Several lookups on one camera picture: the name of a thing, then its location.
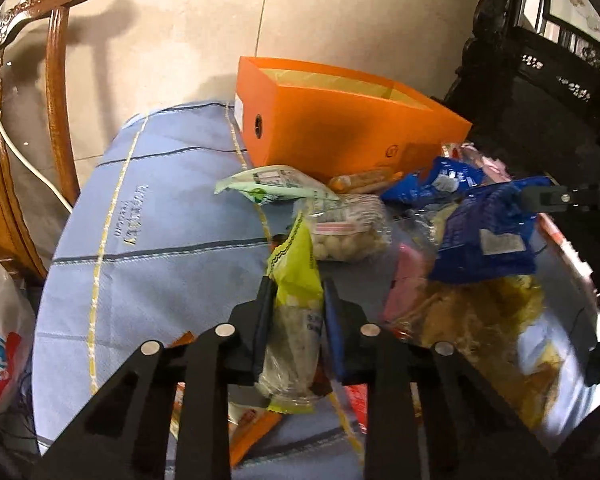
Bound wooden chair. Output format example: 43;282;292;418
0;0;88;284

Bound white power cable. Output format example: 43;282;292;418
0;77;74;216

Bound white plastic bag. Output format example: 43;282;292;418
0;263;35;414

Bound orange cardboard box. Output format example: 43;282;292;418
234;56;471;182

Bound clear packet white candies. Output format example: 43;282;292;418
294;194;391;262

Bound red round cracker packet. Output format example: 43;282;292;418
441;143;512;183

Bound dark carved wooden screen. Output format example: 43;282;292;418
443;0;600;185

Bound brown peanut bag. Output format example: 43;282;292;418
389;275;562;430

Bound blue snack bag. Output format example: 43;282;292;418
428;177;552;284

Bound orange rice cracker packet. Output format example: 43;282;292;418
327;167;403;194

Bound pink packet of cookies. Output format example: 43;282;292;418
382;243;432;330

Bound light blue tablecloth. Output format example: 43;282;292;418
32;102;596;479

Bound yellow green nut packet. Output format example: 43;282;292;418
257;212;324;414

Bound pale green white packet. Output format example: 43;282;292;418
214;165;338;205

